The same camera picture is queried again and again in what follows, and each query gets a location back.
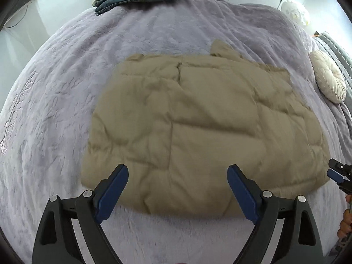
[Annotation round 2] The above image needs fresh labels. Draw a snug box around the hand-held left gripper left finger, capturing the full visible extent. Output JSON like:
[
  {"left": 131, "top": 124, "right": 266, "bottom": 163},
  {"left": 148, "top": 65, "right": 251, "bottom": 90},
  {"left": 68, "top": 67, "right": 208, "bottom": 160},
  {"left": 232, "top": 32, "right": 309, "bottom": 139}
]
[{"left": 31, "top": 164, "right": 129, "bottom": 264}]

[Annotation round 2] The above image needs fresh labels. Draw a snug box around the round cream pleated cushion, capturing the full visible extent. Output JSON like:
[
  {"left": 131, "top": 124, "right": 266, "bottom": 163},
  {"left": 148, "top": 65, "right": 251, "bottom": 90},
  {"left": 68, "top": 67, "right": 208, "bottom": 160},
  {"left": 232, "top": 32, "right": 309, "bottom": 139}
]
[{"left": 308, "top": 50, "right": 347, "bottom": 104}]

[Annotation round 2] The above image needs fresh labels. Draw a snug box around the grey quilted headboard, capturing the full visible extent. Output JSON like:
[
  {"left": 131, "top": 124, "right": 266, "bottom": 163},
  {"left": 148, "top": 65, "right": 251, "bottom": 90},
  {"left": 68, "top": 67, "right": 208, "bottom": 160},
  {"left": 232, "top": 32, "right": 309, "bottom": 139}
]
[{"left": 313, "top": 32, "right": 352, "bottom": 69}]

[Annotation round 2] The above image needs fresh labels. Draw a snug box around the television cable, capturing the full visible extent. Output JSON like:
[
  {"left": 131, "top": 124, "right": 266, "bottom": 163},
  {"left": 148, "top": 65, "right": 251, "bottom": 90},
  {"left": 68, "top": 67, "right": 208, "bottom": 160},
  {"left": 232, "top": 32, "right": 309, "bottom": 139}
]
[{"left": 2, "top": 4, "right": 29, "bottom": 29}]

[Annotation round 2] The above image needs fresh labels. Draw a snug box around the tan puffer jacket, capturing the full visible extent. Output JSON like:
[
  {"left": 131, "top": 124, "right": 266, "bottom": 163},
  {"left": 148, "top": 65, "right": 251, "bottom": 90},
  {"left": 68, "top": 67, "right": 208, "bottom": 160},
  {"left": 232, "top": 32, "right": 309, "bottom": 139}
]
[{"left": 81, "top": 39, "right": 331, "bottom": 217}]

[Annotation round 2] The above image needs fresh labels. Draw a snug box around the purple plush blanket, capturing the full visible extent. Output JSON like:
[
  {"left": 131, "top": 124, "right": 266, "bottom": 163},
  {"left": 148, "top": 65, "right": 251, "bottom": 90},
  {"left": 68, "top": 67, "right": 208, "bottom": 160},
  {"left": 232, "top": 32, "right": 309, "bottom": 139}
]
[{"left": 0, "top": 0, "right": 352, "bottom": 264}]

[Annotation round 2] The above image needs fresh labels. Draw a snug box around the person's right hand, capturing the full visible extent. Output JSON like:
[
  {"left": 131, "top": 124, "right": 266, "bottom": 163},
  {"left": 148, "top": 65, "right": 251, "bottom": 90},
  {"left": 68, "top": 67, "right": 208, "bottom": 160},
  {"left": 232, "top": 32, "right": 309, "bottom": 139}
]
[{"left": 339, "top": 208, "right": 352, "bottom": 238}]

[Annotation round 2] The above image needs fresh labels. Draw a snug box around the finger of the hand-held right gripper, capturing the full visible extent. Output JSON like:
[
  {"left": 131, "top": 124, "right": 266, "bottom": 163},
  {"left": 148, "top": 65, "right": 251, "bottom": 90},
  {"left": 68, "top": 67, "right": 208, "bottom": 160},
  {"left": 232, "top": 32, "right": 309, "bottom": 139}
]
[
  {"left": 329, "top": 158, "right": 352, "bottom": 172},
  {"left": 326, "top": 169, "right": 347, "bottom": 187}
]

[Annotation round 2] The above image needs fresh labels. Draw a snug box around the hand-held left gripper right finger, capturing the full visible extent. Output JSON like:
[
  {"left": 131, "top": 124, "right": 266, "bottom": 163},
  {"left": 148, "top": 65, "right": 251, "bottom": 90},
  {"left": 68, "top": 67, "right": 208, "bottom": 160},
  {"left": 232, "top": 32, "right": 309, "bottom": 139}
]
[{"left": 227, "top": 164, "right": 324, "bottom": 264}]

